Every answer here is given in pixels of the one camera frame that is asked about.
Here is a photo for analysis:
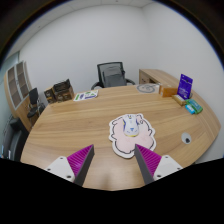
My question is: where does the small brown cardboard box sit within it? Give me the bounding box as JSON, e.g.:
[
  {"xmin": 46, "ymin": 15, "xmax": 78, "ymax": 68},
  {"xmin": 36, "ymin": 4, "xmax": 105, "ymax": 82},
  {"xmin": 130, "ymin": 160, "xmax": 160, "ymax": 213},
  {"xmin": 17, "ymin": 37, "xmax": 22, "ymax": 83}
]
[{"xmin": 43, "ymin": 87, "xmax": 58, "ymax": 104}]

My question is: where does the wide brown cardboard box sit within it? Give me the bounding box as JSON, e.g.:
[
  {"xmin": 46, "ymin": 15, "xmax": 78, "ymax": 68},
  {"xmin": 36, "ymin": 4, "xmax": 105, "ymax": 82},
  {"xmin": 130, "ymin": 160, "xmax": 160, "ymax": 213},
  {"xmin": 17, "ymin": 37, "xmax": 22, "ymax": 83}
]
[{"xmin": 54, "ymin": 85, "xmax": 75, "ymax": 102}]

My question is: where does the white green leaflet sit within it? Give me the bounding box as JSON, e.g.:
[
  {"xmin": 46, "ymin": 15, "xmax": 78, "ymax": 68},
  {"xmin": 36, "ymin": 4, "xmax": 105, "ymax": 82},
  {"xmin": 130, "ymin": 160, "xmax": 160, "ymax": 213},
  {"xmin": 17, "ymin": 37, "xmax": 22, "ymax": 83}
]
[{"xmin": 73, "ymin": 89, "xmax": 100, "ymax": 102}]

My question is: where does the small black chair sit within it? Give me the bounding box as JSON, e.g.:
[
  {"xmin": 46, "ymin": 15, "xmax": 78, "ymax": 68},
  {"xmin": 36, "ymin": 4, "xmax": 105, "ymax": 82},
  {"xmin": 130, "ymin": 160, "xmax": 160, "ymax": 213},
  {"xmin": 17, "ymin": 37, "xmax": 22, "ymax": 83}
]
[{"xmin": 26, "ymin": 87, "xmax": 46, "ymax": 119}]

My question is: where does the black sofa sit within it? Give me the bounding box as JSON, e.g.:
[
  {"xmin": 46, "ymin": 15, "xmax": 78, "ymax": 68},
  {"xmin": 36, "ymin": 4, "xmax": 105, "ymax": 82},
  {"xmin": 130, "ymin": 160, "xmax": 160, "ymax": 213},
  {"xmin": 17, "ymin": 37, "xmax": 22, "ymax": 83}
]
[{"xmin": 1, "ymin": 115, "xmax": 30, "ymax": 162}]

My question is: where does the orange wooden box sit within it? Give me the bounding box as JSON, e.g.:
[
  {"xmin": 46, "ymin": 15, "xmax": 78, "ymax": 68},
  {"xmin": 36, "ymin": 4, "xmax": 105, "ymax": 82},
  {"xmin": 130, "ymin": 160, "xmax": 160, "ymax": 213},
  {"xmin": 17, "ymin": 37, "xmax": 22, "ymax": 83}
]
[{"xmin": 158, "ymin": 84, "xmax": 180, "ymax": 98}]

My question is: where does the green flat box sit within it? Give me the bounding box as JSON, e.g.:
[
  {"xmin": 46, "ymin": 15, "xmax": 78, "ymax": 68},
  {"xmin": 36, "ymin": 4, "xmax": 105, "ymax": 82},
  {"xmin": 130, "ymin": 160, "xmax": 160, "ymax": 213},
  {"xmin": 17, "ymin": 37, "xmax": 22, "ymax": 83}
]
[{"xmin": 185, "ymin": 98, "xmax": 204, "ymax": 115}]

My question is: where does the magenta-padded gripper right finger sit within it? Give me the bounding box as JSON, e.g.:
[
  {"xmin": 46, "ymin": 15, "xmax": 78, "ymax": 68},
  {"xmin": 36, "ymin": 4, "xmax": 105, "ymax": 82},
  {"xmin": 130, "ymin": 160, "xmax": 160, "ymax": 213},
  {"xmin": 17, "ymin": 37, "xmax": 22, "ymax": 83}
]
[{"xmin": 134, "ymin": 143, "xmax": 184, "ymax": 185}]

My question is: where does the purple sign stand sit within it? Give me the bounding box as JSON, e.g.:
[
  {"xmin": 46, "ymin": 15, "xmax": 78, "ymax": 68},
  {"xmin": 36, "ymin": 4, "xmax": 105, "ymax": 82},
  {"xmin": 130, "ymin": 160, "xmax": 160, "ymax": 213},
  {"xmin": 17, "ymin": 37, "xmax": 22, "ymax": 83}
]
[{"xmin": 176, "ymin": 73, "xmax": 194, "ymax": 101}]

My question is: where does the wooden side cabinet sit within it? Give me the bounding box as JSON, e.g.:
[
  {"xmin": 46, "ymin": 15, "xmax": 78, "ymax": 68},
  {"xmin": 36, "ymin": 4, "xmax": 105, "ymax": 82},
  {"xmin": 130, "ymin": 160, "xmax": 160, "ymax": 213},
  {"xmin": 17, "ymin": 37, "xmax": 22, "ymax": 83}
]
[{"xmin": 138, "ymin": 68, "xmax": 181, "ymax": 88}]

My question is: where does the pink pig-shaped mouse pad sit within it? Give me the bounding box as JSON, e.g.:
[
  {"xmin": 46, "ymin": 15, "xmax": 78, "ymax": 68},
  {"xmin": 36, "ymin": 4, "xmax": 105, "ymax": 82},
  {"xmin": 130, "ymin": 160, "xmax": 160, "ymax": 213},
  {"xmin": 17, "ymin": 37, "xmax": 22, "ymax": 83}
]
[{"xmin": 108, "ymin": 112, "xmax": 157, "ymax": 159}]

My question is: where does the small blue box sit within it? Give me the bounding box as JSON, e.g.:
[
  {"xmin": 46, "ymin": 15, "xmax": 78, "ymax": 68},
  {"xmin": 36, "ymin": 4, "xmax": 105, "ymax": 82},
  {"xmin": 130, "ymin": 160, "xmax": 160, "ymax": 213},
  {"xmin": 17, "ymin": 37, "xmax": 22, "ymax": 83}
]
[{"xmin": 184, "ymin": 103, "xmax": 196, "ymax": 115}]

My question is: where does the black cardboard box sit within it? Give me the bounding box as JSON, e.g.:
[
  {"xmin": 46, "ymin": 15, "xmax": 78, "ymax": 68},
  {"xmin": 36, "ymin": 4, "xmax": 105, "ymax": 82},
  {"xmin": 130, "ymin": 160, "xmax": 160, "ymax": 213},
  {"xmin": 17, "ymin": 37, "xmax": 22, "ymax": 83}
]
[{"xmin": 52, "ymin": 78, "xmax": 72, "ymax": 93}]

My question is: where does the small yellowish box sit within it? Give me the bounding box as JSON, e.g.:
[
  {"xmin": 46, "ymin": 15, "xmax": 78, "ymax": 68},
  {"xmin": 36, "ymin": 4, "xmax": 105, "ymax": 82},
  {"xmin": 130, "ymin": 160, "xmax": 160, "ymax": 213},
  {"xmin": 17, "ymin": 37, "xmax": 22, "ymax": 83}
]
[{"xmin": 171, "ymin": 94, "xmax": 186, "ymax": 106}]

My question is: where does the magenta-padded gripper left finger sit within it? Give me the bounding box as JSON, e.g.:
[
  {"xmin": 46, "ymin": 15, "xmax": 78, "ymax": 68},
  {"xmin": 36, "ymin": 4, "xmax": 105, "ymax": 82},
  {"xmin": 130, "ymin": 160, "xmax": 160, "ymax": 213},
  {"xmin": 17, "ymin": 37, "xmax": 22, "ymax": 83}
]
[{"xmin": 44, "ymin": 143, "xmax": 96, "ymax": 187}]

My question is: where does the round desk cable grommet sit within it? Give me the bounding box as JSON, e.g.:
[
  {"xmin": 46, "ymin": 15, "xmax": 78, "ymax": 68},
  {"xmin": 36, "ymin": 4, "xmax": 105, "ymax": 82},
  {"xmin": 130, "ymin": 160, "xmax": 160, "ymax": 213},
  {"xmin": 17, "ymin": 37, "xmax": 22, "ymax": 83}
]
[{"xmin": 180, "ymin": 131, "xmax": 193, "ymax": 145}]

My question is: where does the wooden shelf unit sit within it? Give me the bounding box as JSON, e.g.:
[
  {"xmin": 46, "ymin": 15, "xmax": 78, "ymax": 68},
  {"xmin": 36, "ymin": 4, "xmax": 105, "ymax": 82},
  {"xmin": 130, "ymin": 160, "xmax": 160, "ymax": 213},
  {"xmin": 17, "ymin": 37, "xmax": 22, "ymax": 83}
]
[{"xmin": 3, "ymin": 60, "xmax": 34, "ymax": 132}]

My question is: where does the black mesh office chair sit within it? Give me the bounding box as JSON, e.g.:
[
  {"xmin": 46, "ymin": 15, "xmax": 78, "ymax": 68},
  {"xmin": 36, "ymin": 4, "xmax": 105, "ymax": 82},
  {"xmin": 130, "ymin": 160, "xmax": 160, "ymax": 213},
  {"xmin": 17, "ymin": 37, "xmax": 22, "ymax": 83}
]
[{"xmin": 90, "ymin": 61, "xmax": 136, "ymax": 90}]

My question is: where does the round white disc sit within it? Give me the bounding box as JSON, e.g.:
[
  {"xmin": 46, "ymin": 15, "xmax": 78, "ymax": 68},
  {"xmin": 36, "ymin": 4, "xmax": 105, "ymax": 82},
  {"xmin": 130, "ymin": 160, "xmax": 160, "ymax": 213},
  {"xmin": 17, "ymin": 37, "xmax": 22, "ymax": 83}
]
[{"xmin": 136, "ymin": 83, "xmax": 160, "ymax": 94}]

